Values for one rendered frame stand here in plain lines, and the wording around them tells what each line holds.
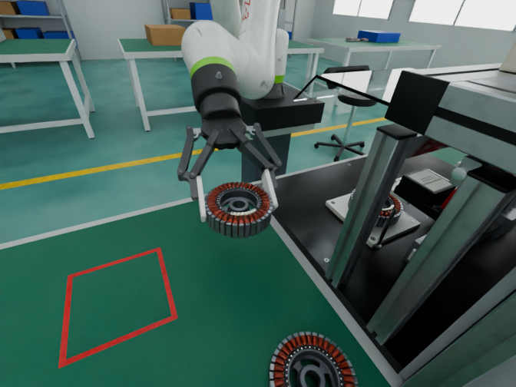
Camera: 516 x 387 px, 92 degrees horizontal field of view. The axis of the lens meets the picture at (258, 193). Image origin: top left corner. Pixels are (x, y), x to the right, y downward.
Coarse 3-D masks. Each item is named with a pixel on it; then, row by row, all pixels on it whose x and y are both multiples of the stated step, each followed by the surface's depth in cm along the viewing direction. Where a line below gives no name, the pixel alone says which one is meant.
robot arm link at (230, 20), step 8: (216, 0) 82; (224, 0) 82; (232, 0) 83; (216, 8) 85; (224, 8) 84; (232, 8) 85; (216, 16) 87; (224, 16) 86; (232, 16) 87; (240, 16) 91; (224, 24) 89; (232, 24) 89; (232, 32) 92
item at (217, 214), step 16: (224, 192) 43; (240, 192) 44; (256, 192) 43; (208, 208) 39; (224, 208) 42; (240, 208) 41; (256, 208) 40; (272, 208) 40; (208, 224) 40; (224, 224) 37; (240, 224) 37; (256, 224) 38
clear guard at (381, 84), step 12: (348, 72) 45; (360, 72) 45; (372, 72) 46; (384, 72) 46; (396, 72) 47; (312, 84) 45; (324, 84) 46; (336, 84) 39; (348, 84) 38; (360, 84) 38; (372, 84) 39; (384, 84) 39; (300, 96) 48; (312, 96) 50; (324, 96) 52; (372, 96) 34; (384, 96) 34
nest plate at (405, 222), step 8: (328, 200) 61; (336, 200) 61; (344, 200) 61; (336, 208) 59; (344, 208) 59; (344, 216) 57; (400, 216) 58; (408, 216) 58; (400, 224) 55; (408, 224) 56; (416, 224) 56; (376, 232) 53; (392, 232) 53; (400, 232) 54; (368, 240) 51; (376, 240) 51; (384, 240) 52
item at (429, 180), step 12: (408, 180) 45; (420, 180) 44; (432, 180) 44; (444, 180) 45; (396, 192) 47; (408, 192) 45; (420, 192) 43; (432, 192) 42; (444, 192) 43; (420, 204) 44; (432, 204) 43; (432, 216) 42; (492, 228) 39; (480, 240) 38
